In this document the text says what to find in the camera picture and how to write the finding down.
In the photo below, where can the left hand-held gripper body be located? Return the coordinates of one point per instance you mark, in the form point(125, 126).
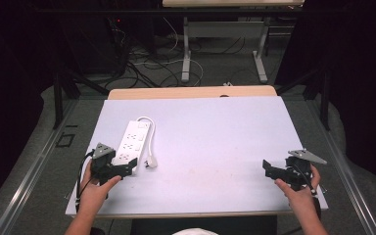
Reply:
point(102, 163)

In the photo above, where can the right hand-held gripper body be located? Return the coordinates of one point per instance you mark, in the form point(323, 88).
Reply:
point(298, 169)

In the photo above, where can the person's right hand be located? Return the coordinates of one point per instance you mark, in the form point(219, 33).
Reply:
point(302, 197)

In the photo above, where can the person's left hand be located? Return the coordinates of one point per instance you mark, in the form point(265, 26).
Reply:
point(94, 194)

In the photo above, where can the white power strip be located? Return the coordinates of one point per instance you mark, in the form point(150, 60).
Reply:
point(131, 142)

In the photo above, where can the white table board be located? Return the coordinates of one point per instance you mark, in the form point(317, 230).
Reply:
point(209, 147)

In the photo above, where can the black metal stand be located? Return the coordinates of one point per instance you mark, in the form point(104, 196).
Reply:
point(319, 91)
point(62, 88)

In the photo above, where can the wooden table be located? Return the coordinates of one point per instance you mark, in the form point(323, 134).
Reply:
point(176, 92)

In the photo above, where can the person's white clothing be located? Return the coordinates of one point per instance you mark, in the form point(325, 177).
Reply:
point(195, 232)

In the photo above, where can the dark computer equipment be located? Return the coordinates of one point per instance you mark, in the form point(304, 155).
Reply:
point(98, 42)

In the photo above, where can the desk with white legs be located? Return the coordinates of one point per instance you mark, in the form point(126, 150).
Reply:
point(225, 29)

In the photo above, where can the metal floor rail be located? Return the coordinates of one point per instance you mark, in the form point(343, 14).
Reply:
point(29, 173)
point(342, 169)

